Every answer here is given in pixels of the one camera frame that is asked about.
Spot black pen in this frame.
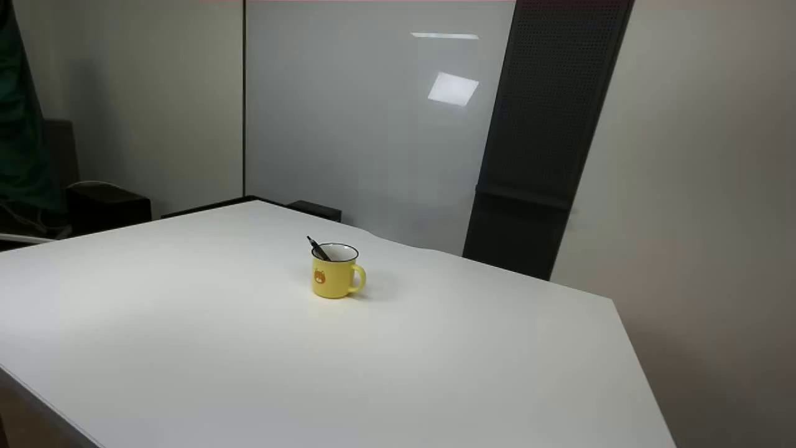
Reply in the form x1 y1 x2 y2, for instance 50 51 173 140
303 235 332 265

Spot yellow enamel mug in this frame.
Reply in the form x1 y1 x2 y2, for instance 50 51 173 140
307 240 367 301

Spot dark grey pillar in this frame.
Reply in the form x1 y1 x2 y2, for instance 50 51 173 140
459 0 636 282

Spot black box on left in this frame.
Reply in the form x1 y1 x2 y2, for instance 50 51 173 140
43 117 155 240

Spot dark green cloth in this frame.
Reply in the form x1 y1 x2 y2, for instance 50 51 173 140
0 0 70 236

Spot glossy white wall panel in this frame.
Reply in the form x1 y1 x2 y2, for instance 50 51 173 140
244 0 518 257

